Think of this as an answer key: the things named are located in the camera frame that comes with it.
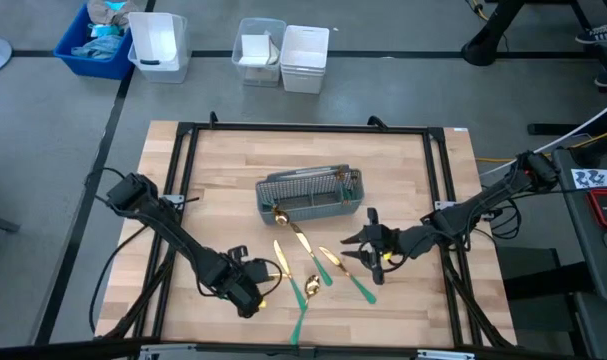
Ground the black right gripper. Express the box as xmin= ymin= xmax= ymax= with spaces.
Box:
xmin=339 ymin=206 xmax=410 ymax=287

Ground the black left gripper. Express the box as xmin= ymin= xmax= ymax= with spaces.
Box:
xmin=216 ymin=244 xmax=273 ymax=319

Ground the gold knife green handle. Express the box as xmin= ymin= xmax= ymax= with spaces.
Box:
xmin=317 ymin=246 xmax=378 ymax=305
xmin=289 ymin=222 xmax=334 ymax=287
xmin=273 ymin=239 xmax=308 ymax=311

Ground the gold spoon green handle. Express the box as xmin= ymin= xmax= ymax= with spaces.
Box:
xmin=262 ymin=197 xmax=291 ymax=227
xmin=289 ymin=274 xmax=322 ymax=346

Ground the grey mesh cutlery basket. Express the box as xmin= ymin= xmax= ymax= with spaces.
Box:
xmin=254 ymin=163 xmax=367 ymax=226

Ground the white ribbed plastic bin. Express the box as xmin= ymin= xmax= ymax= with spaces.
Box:
xmin=280 ymin=24 xmax=331 ymax=95

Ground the clear plastic bin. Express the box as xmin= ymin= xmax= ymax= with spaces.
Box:
xmin=231 ymin=17 xmax=288 ymax=87

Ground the black side desk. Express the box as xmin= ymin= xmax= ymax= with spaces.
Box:
xmin=551 ymin=147 xmax=607 ymax=301

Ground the white flat box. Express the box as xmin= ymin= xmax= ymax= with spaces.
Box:
xmin=238 ymin=33 xmax=280 ymax=66

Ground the black floor bar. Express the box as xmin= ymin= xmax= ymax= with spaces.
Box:
xmin=526 ymin=121 xmax=600 ymax=137

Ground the black table leg base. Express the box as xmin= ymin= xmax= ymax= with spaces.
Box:
xmin=460 ymin=0 xmax=604 ymax=68

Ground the white printed marker tag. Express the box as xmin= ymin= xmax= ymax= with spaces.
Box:
xmin=571 ymin=168 xmax=607 ymax=191

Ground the grey furniture foot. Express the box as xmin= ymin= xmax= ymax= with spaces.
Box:
xmin=0 ymin=211 xmax=21 ymax=234

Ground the white lidded plastic bin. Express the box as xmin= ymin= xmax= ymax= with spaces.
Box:
xmin=126 ymin=11 xmax=190 ymax=85

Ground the blue plastic bin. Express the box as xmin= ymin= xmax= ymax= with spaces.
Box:
xmin=53 ymin=3 xmax=135 ymax=81

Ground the blue grey cloth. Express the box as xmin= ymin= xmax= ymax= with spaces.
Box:
xmin=71 ymin=34 xmax=127 ymax=61

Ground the teal cloth item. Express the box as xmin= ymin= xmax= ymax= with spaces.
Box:
xmin=88 ymin=23 xmax=124 ymax=39

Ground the grey brown cloth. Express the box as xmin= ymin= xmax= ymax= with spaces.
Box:
xmin=86 ymin=0 xmax=144 ymax=26

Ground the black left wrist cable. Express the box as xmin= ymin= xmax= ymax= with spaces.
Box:
xmin=260 ymin=257 xmax=285 ymax=297

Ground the silver frame bracket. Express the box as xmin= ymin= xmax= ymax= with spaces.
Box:
xmin=137 ymin=343 xmax=198 ymax=360
xmin=415 ymin=348 xmax=477 ymax=360

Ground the black aluminium rig frame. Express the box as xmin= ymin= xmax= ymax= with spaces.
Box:
xmin=100 ymin=110 xmax=517 ymax=351

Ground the yellow floor cable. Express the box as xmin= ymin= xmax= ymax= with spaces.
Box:
xmin=475 ymin=127 xmax=607 ymax=164

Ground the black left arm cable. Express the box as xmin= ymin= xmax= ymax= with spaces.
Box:
xmin=88 ymin=223 xmax=150 ymax=335

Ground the yellow black cable bundle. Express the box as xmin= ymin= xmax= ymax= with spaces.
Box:
xmin=465 ymin=0 xmax=489 ymax=22

